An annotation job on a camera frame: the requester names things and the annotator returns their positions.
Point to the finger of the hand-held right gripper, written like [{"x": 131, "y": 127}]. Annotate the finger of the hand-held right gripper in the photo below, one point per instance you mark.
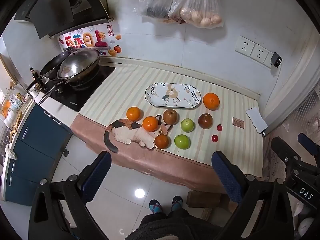
[
  {"x": 283, "y": 151},
  {"x": 308, "y": 143}
]

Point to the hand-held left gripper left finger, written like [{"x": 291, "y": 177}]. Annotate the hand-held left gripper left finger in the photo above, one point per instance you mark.
[{"x": 97, "y": 177}]

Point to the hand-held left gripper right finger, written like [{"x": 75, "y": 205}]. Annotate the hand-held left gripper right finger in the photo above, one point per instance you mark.
[{"x": 226, "y": 177}]

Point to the plain red cherry tomato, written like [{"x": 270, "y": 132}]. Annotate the plain red cherry tomato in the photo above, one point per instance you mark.
[{"x": 214, "y": 138}]

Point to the cherry tomato with green calyx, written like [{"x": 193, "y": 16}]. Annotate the cherry tomato with green calyx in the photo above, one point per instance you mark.
[{"x": 219, "y": 128}]

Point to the green apple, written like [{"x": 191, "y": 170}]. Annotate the green apple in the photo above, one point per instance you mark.
[
  {"x": 182, "y": 142},
  {"x": 187, "y": 125}
]

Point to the red-brown apple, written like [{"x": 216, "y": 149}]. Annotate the red-brown apple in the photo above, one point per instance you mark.
[
  {"x": 205, "y": 121},
  {"x": 170, "y": 116}
]

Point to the small orange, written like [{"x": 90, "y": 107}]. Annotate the small orange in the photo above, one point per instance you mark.
[
  {"x": 150, "y": 124},
  {"x": 133, "y": 113}
]

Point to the dark orange tangerine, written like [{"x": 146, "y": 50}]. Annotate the dark orange tangerine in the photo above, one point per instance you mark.
[{"x": 162, "y": 141}]

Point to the large orange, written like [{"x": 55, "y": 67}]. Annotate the large orange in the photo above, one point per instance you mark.
[{"x": 211, "y": 101}]

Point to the oval floral ceramic plate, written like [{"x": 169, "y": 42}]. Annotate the oval floral ceramic plate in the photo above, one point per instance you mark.
[{"x": 172, "y": 95}]

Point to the white mesh grille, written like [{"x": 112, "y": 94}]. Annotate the white mesh grille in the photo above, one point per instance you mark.
[{"x": 308, "y": 112}]

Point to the white rounded object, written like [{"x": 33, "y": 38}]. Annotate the white rounded object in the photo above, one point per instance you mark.
[{"x": 306, "y": 227}]

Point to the white folded paper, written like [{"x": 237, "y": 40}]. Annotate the white folded paper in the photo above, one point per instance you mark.
[{"x": 256, "y": 118}]

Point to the brown leather label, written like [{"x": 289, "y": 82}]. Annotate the brown leather label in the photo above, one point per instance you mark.
[{"x": 238, "y": 122}]

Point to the blue slipper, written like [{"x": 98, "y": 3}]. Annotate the blue slipper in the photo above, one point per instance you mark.
[
  {"x": 177, "y": 203},
  {"x": 155, "y": 206}
]

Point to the blue kitchen cabinet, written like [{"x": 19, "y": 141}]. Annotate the blue kitchen cabinet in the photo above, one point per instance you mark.
[{"x": 37, "y": 142}]

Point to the person's dark fleece clothing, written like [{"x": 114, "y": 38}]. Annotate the person's dark fleece clothing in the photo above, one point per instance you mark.
[{"x": 175, "y": 226}]

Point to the black induction cooktop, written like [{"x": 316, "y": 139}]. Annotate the black induction cooktop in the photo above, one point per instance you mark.
[{"x": 75, "y": 97}]

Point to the black charger plug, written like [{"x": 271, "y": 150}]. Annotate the black charger plug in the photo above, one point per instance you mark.
[{"x": 277, "y": 60}]

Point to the striped cat-print tablecloth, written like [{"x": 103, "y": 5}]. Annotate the striped cat-print tablecloth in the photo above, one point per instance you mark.
[{"x": 125, "y": 90}]

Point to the pile of kitchen utensils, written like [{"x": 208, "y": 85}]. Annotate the pile of kitchen utensils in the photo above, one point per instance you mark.
[{"x": 12, "y": 110}]

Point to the steel wok with glass lid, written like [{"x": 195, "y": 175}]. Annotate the steel wok with glass lid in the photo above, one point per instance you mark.
[{"x": 80, "y": 65}]

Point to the black frying pan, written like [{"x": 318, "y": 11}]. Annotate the black frying pan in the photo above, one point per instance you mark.
[{"x": 50, "y": 68}]

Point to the plastic bag of eggs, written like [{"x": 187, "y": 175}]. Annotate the plastic bag of eggs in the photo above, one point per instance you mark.
[{"x": 200, "y": 15}]

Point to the black range hood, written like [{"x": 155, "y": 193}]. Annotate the black range hood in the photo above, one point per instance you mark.
[{"x": 50, "y": 5}]

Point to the clear plastic bag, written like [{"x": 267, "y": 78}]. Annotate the clear plastic bag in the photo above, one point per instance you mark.
[{"x": 155, "y": 2}]

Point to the white wall socket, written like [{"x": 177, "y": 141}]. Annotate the white wall socket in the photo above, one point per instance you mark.
[
  {"x": 245, "y": 46},
  {"x": 260, "y": 53}
]

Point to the colourful wall sticker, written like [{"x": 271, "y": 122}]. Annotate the colourful wall sticker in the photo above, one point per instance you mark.
[{"x": 85, "y": 41}]

